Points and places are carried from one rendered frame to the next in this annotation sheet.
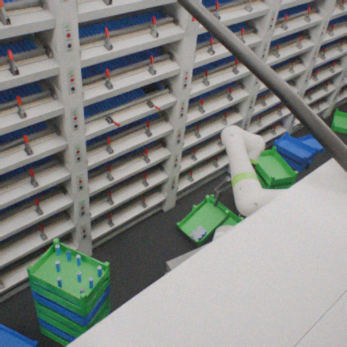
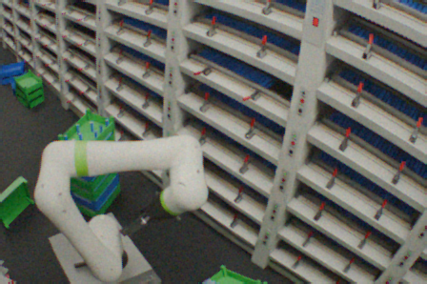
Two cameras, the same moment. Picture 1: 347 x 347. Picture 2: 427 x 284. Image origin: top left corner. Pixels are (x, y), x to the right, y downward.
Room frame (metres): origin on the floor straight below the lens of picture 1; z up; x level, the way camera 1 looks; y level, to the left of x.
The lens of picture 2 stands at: (1.65, -1.24, 1.75)
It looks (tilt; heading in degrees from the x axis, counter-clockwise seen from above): 37 degrees down; 86
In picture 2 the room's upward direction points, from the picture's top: 6 degrees clockwise
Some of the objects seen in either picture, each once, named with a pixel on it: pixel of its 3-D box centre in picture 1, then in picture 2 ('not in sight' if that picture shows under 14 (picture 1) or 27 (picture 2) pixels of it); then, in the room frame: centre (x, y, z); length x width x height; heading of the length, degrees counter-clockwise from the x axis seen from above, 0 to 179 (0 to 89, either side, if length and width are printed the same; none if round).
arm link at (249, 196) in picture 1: (249, 196); (65, 160); (1.25, -0.33, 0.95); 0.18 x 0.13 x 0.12; 8
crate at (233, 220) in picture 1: (217, 215); not in sight; (2.00, -0.35, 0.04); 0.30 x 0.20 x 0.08; 46
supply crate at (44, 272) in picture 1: (69, 270); (86, 131); (1.09, 0.41, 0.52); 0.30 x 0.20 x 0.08; 68
